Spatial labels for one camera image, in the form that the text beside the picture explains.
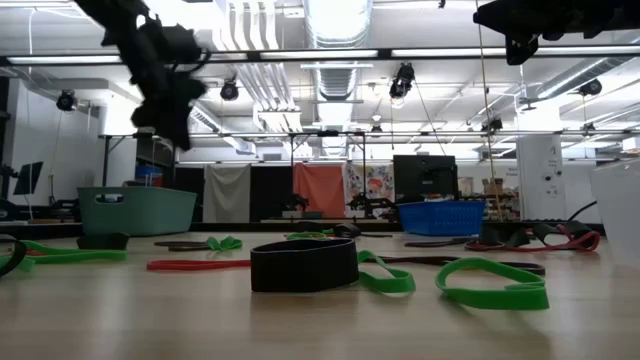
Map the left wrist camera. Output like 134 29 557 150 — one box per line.
149 22 205 66

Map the black computer monitor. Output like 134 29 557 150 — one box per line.
392 154 459 204

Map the teal plastic basket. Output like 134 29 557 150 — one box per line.
76 186 199 237

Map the green rubber band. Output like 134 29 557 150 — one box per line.
0 253 37 274
205 235 244 253
285 230 329 242
434 256 550 312
18 239 129 265
356 249 417 296

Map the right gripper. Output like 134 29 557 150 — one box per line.
473 0 601 41

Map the orange hanging cloth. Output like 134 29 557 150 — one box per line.
292 162 347 219

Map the black curved cable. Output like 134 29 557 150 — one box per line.
566 198 600 222

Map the cardboard box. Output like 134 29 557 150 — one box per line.
481 177 506 197

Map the tilted black monitor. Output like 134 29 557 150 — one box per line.
12 160 45 197

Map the blue plastic basket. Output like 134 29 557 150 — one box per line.
397 199 487 237

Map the blue plastic bin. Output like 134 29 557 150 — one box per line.
134 165 165 188

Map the floral hanging cloth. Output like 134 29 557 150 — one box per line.
344 162 396 217

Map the black overhead light bar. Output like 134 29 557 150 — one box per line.
0 45 640 67

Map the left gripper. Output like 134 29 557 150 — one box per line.
130 62 209 152

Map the clear plastic container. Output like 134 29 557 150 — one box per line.
589 158 640 269

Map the distant black metal frame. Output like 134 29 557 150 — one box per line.
97 130 369 224

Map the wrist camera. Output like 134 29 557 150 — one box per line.
149 22 205 66
504 32 541 67

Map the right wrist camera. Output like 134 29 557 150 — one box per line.
504 32 541 67

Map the silver ceiling duct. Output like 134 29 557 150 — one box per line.
303 0 375 102

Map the grey hanging cloth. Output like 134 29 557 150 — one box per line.
202 164 252 224

